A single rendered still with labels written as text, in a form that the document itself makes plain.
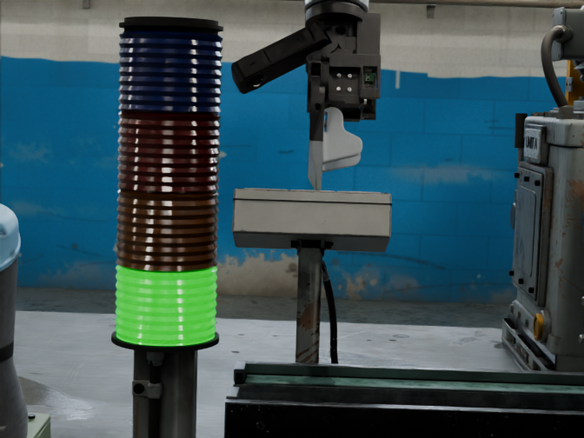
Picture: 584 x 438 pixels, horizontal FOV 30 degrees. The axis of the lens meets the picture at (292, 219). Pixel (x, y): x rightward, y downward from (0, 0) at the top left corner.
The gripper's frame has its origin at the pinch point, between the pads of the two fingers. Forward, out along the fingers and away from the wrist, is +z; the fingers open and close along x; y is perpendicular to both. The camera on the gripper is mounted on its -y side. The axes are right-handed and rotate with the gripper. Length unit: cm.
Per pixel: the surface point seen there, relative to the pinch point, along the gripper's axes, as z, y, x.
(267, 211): 4.8, -4.7, -3.5
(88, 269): -99, -129, 521
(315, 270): 10.4, 0.7, -0.4
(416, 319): -68, 62, 472
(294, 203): 3.8, -1.9, -3.5
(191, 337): 26, -7, -54
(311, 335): 17.0, 0.5, 2.2
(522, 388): 24.1, 19.8, -15.8
